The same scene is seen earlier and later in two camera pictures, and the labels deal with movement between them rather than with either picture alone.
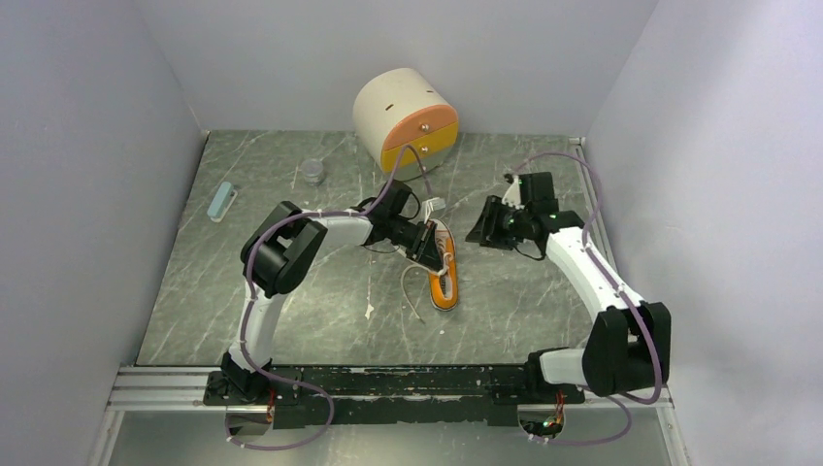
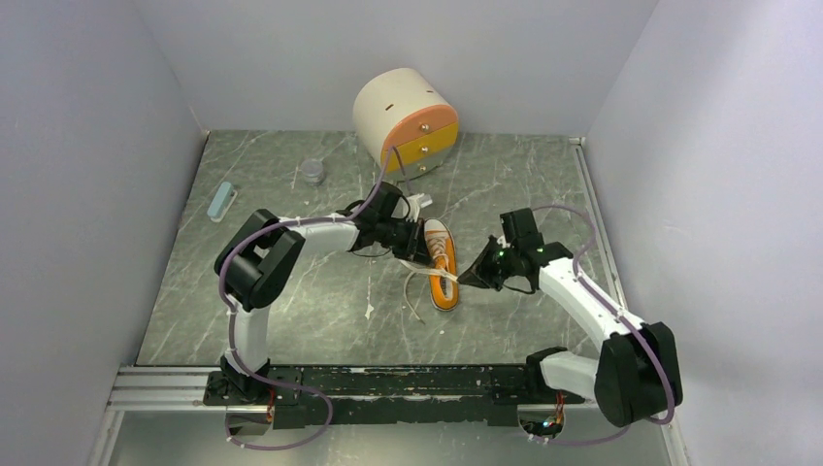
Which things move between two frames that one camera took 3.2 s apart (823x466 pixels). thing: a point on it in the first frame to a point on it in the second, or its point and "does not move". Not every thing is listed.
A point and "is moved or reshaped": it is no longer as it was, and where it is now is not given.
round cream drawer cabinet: x=402 y=107 does not move
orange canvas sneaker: x=444 y=287 does not move
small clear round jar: x=313 y=172 does not move
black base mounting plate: x=317 y=396 does not move
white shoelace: x=444 y=269 is moved or reshaped
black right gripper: x=485 y=231 to x=478 y=273
